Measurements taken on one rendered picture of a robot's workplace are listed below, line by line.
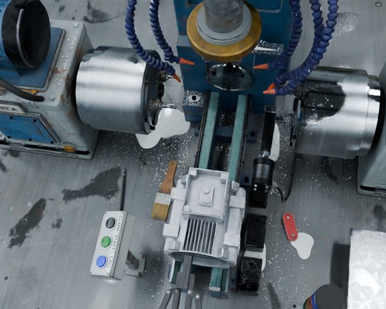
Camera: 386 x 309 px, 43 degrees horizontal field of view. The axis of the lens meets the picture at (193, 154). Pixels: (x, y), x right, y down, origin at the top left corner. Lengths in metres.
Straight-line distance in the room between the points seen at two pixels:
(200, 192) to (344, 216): 0.53
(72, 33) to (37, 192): 0.54
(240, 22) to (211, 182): 0.40
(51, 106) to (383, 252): 0.99
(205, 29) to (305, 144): 0.42
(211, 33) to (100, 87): 0.38
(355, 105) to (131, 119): 0.60
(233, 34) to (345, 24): 0.83
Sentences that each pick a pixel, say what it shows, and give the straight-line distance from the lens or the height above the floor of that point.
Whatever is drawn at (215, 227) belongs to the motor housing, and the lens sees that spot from 1.24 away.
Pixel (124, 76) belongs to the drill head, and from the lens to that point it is 1.37.
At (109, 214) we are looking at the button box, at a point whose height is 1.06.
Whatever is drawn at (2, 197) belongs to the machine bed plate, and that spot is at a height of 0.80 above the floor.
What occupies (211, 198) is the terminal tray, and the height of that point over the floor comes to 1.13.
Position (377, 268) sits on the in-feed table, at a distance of 1.44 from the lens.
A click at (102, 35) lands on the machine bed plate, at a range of 1.94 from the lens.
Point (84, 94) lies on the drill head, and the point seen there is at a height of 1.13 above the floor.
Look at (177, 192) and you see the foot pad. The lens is 1.29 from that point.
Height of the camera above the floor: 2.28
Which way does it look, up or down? 66 degrees down
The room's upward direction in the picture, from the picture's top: 11 degrees counter-clockwise
